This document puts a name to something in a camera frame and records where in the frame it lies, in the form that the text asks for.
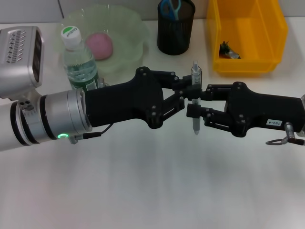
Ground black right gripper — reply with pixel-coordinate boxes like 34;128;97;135
186;81;305;138

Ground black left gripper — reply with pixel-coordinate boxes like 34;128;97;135
84;67;203;130

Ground silver ballpoint pen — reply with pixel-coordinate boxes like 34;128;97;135
190;60;203;136

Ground blue capped scissors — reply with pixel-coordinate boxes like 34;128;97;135
160;0;182;21

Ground pink toy peach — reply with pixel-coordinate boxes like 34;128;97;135
85;32;113;60

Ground clear water bottle green label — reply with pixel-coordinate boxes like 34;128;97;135
61;26;106;91

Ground green translucent plastic fruit plate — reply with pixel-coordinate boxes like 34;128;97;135
59;5;150;77

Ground black mesh cylinder bin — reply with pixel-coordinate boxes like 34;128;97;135
157;0;196;55

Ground yellow plastic storage bin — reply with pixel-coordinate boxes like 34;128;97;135
206;0;289;77

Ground right gripper cable with plug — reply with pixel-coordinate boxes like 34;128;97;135
265;121;305;146

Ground gripper cable with plug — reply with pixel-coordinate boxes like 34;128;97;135
265;121;305;146
68;123;113;145

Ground left gripper cable with plug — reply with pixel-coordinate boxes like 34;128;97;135
68;123;113;145

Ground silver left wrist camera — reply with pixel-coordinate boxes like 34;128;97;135
0;26;45;100

